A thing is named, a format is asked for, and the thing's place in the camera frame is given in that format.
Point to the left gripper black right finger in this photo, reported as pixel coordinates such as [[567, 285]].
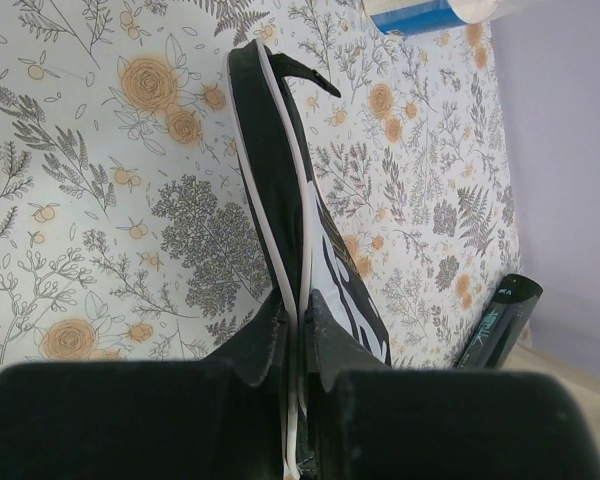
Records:
[[369, 421]]

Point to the black teal shuttlecock tube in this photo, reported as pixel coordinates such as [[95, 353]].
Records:
[[501, 323]]

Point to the blue white tape roll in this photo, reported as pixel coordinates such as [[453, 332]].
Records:
[[413, 17]]

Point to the beige floral tote bag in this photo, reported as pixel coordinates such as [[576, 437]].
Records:
[[583, 387]]

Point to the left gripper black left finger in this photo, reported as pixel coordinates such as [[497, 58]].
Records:
[[216, 418]]

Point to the floral patterned table cloth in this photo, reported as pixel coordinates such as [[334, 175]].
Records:
[[125, 231]]

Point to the black racket cover bag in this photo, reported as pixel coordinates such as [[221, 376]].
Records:
[[304, 251]]

